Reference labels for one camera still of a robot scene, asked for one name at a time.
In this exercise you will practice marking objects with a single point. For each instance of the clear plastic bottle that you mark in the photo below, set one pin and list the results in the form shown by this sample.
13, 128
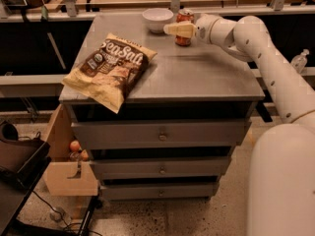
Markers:
299, 61

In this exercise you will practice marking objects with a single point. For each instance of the black cart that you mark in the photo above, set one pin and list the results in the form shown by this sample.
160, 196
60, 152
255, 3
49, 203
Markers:
22, 163

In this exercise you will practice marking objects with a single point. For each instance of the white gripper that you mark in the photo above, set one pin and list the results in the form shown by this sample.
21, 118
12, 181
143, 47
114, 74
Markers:
203, 29

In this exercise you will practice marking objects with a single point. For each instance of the sea salt chips bag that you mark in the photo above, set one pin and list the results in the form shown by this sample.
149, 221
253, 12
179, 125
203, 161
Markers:
110, 73

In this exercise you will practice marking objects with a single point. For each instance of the red coke can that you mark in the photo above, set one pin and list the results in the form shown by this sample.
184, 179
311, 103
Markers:
186, 18

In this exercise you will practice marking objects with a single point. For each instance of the white bowl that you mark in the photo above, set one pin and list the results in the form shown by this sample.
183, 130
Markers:
156, 18

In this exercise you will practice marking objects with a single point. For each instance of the wooden side bin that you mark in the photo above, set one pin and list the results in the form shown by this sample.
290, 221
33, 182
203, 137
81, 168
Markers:
65, 174

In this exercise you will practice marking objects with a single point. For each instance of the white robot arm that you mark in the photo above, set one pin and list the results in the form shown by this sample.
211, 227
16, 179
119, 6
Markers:
281, 184

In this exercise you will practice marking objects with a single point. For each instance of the orange fruit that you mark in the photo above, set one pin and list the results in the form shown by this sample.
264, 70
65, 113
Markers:
74, 146

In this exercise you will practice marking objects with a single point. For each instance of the grey drawer cabinet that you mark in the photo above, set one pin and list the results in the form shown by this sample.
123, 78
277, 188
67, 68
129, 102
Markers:
174, 135

